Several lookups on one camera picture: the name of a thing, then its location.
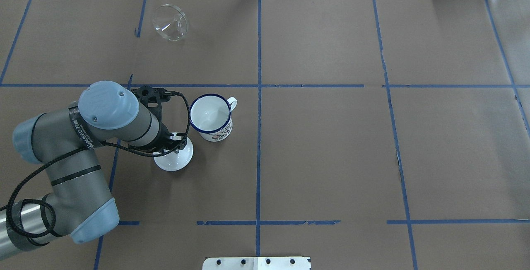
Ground clear glass funnel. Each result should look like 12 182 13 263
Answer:
152 4 190 41

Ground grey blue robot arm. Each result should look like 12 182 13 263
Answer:
1 81 188 259

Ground white enamel mug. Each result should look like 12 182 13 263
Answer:
190 93 237 142

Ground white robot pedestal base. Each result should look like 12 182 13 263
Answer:
202 256 312 270

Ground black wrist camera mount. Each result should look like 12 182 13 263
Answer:
130 85 173 123

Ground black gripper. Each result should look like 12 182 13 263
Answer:
153 125 186 154

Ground white round lid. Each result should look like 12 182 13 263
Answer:
154 137 194 172

